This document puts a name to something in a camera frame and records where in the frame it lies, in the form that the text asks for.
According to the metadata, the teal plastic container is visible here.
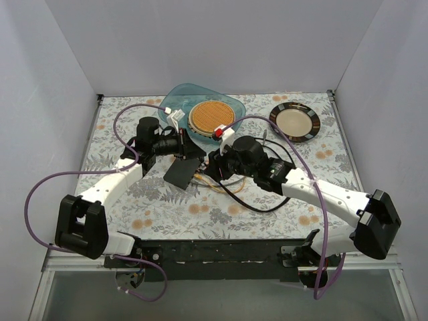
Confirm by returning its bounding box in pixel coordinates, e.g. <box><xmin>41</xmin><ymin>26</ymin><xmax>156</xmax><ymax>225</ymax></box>
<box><xmin>160</xmin><ymin>84</ymin><xmax>246</xmax><ymax>144</ymax></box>

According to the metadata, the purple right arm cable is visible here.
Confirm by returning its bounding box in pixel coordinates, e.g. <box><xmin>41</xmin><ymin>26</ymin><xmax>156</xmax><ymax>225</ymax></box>
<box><xmin>220</xmin><ymin>116</ymin><xmax>347</xmax><ymax>300</ymax></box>

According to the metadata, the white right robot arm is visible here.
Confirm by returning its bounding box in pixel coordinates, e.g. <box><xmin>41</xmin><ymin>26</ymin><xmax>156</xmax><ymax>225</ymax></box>
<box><xmin>205</xmin><ymin>136</ymin><xmax>401</xmax><ymax>266</ymax></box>

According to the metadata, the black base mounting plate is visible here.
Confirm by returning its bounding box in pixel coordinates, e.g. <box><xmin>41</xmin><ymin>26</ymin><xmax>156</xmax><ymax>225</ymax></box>
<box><xmin>105</xmin><ymin>237</ymin><xmax>344</xmax><ymax>284</ymax></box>

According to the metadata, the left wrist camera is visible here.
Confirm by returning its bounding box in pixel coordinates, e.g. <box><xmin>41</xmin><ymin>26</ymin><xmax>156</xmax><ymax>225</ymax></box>
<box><xmin>164</xmin><ymin>107</ymin><xmax>185</xmax><ymax>132</ymax></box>

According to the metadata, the grey ethernet cable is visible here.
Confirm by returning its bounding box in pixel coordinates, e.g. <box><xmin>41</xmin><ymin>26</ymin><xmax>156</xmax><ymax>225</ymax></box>
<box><xmin>192</xmin><ymin>130</ymin><xmax>268</xmax><ymax>188</ymax></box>

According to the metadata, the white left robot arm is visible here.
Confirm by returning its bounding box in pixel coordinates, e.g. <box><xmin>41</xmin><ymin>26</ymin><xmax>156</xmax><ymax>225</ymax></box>
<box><xmin>55</xmin><ymin>116</ymin><xmax>206</xmax><ymax>268</ymax></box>

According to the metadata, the floral table mat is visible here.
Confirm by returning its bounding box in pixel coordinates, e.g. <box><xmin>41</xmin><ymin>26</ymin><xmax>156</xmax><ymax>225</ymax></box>
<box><xmin>76</xmin><ymin>93</ymin><xmax>360</xmax><ymax>239</ymax></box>

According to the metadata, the black network switch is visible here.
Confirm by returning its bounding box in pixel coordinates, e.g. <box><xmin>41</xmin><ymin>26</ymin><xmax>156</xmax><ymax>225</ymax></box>
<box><xmin>163</xmin><ymin>158</ymin><xmax>201</xmax><ymax>190</ymax></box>

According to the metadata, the dark rimmed ceramic plate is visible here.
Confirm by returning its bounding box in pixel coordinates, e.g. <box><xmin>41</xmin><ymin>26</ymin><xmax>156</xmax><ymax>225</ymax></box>
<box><xmin>269</xmin><ymin>102</ymin><xmax>321</xmax><ymax>143</ymax></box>

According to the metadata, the yellow ethernet cable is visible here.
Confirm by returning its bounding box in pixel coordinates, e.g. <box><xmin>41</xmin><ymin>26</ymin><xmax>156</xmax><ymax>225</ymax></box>
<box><xmin>195</xmin><ymin>172</ymin><xmax>248</xmax><ymax>194</ymax></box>

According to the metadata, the striped cream bowl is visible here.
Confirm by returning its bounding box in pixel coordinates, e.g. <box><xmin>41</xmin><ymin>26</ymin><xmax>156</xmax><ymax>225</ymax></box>
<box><xmin>188</xmin><ymin>107</ymin><xmax>235</xmax><ymax>138</ymax></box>

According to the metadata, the aluminium frame rail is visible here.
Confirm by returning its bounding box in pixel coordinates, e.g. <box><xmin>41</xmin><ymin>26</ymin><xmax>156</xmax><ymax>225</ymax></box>
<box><xmin>30</xmin><ymin>253</ymin><xmax>418</xmax><ymax>320</ymax></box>

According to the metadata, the orange woven coaster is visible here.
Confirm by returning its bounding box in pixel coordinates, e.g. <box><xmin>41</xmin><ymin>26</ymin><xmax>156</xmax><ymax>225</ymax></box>
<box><xmin>189</xmin><ymin>100</ymin><xmax>235</xmax><ymax>134</ymax></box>

